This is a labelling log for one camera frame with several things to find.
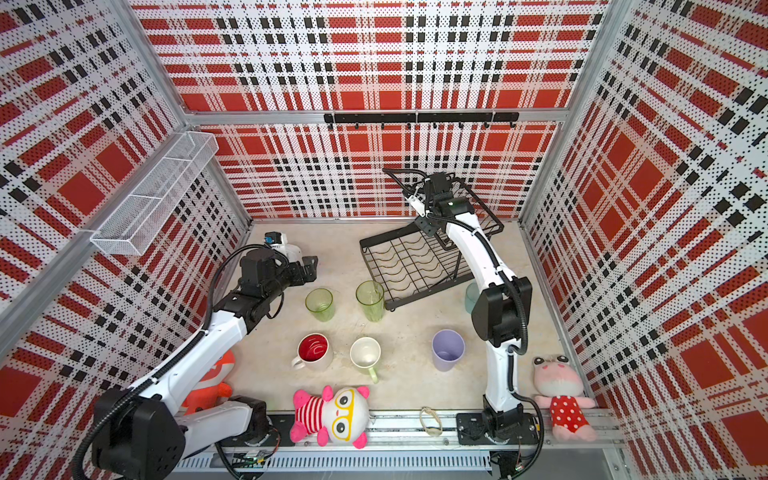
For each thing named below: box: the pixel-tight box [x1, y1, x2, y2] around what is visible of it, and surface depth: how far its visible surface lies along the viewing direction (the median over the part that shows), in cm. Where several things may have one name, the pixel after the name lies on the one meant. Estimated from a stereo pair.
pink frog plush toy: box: [532, 354, 597, 442], surface depth 75 cm
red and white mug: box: [291, 332, 333, 370], surface depth 84 cm
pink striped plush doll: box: [290, 386, 370, 449], surface depth 72 cm
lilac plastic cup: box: [432, 329, 466, 372], surface depth 80 cm
